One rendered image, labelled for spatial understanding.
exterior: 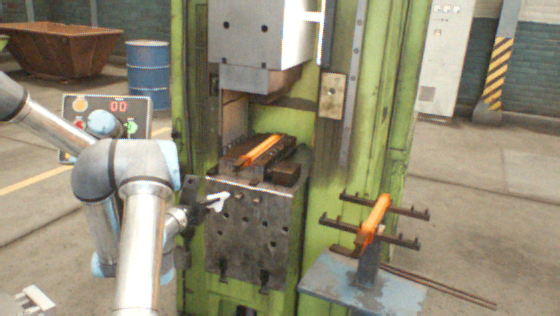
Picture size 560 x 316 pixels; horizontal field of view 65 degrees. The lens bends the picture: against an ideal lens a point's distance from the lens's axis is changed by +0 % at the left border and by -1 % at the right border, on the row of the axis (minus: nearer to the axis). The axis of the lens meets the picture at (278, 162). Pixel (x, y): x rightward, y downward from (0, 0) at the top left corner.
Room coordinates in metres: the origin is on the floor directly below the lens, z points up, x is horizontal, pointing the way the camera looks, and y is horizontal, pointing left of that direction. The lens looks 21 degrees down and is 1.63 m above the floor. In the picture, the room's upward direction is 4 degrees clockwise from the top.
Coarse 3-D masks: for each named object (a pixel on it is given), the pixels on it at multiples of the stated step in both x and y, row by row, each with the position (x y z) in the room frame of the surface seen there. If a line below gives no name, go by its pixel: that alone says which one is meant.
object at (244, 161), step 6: (270, 138) 1.92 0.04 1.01; (276, 138) 1.94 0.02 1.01; (264, 144) 1.83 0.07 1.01; (270, 144) 1.86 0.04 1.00; (252, 150) 1.74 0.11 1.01; (258, 150) 1.75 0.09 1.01; (240, 156) 1.65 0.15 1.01; (246, 156) 1.66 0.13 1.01; (252, 156) 1.68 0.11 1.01; (240, 162) 1.59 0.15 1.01; (246, 162) 1.64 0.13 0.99; (234, 168) 1.56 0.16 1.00; (240, 168) 1.58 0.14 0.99
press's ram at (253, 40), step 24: (216, 0) 1.70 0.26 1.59; (240, 0) 1.67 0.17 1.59; (264, 0) 1.64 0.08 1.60; (288, 0) 1.64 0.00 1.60; (312, 0) 1.92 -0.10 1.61; (216, 24) 1.70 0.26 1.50; (240, 24) 1.67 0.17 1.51; (264, 24) 1.64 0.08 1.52; (288, 24) 1.65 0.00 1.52; (312, 24) 1.95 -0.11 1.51; (216, 48) 1.70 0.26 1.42; (240, 48) 1.67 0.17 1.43; (264, 48) 1.64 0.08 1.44; (288, 48) 1.67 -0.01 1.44; (312, 48) 1.98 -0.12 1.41
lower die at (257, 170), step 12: (276, 132) 2.05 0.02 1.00; (240, 144) 1.89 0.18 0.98; (252, 144) 1.87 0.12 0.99; (276, 144) 1.89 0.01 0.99; (288, 144) 1.91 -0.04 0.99; (228, 156) 1.73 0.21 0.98; (228, 168) 1.68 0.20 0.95; (252, 168) 1.64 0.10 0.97; (264, 168) 1.64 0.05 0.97; (264, 180) 1.64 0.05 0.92
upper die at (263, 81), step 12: (228, 72) 1.68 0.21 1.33; (240, 72) 1.67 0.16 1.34; (252, 72) 1.65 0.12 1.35; (264, 72) 1.63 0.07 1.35; (276, 72) 1.71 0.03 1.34; (288, 72) 1.85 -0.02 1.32; (300, 72) 2.01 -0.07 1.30; (228, 84) 1.68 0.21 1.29; (240, 84) 1.66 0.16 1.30; (252, 84) 1.65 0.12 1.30; (264, 84) 1.63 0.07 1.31; (276, 84) 1.72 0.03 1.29
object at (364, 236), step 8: (384, 200) 1.37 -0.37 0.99; (376, 208) 1.30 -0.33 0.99; (384, 208) 1.33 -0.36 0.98; (376, 216) 1.25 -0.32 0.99; (368, 224) 1.19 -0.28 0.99; (376, 224) 1.22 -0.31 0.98; (360, 232) 1.12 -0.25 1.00; (368, 232) 1.12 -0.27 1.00; (360, 240) 1.07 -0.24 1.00; (368, 240) 1.13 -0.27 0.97; (360, 248) 1.07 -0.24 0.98; (360, 256) 1.05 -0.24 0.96
